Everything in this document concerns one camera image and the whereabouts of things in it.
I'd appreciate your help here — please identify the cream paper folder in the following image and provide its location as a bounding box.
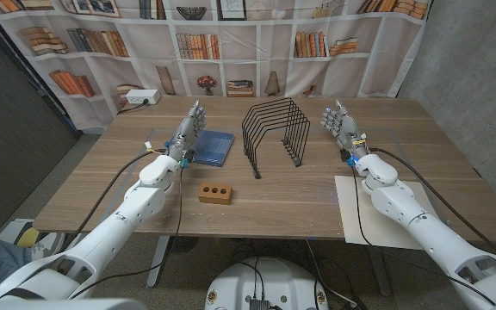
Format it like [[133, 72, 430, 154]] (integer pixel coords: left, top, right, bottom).
[[334, 175, 441, 251]]

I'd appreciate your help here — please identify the printed bookshelf backdrop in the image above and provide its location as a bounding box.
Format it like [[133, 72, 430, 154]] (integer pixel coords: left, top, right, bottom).
[[0, 0, 430, 130]]

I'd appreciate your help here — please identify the black wire file holder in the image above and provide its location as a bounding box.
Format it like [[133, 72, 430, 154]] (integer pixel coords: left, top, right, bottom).
[[241, 97, 312, 180]]

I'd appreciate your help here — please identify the white power strip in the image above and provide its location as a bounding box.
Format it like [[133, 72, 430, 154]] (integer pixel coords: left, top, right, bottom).
[[125, 89, 162, 106]]

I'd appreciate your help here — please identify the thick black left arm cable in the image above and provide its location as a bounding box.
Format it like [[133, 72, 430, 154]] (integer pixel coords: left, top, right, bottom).
[[60, 148, 167, 253]]

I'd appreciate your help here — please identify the black power strip cable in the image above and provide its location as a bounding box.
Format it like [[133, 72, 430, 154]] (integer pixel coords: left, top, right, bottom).
[[118, 99, 150, 115]]

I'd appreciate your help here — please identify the yellow black floor pad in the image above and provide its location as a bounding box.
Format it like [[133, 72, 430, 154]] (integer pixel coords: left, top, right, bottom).
[[15, 226, 42, 249]]

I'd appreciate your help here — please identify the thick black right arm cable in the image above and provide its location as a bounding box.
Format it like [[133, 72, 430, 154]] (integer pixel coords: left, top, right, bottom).
[[367, 146, 496, 276]]

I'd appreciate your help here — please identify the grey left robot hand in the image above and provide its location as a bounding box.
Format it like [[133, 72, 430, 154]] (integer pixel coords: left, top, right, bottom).
[[165, 100, 208, 163]]

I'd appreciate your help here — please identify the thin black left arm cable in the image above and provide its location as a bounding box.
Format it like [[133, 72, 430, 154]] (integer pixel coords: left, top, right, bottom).
[[69, 165, 185, 301]]

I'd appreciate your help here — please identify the grey table leg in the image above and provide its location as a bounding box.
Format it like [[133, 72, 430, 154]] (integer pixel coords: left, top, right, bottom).
[[146, 235, 171, 288], [366, 245, 394, 297]]

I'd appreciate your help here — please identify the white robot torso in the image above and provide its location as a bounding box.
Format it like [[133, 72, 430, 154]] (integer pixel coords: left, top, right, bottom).
[[204, 257, 330, 310]]

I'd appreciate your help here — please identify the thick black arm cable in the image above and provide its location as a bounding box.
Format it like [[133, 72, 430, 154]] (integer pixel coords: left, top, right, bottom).
[[367, 146, 496, 276], [60, 148, 167, 253]]

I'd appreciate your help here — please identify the blue book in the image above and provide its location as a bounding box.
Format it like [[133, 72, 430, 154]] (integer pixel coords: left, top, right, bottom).
[[168, 128, 235, 168]]

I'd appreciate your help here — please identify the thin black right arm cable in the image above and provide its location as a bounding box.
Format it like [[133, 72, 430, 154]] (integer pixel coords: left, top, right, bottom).
[[350, 166, 496, 306]]

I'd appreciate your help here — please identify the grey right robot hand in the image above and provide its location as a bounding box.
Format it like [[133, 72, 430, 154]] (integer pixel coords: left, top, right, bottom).
[[319, 99, 369, 163]]

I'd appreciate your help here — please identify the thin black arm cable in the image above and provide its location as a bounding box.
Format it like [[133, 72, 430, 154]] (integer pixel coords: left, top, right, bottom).
[[69, 165, 185, 301], [350, 166, 496, 306]]

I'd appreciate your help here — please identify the wooden block with three holes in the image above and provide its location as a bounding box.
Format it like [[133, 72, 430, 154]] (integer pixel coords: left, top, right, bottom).
[[197, 182, 234, 206]]

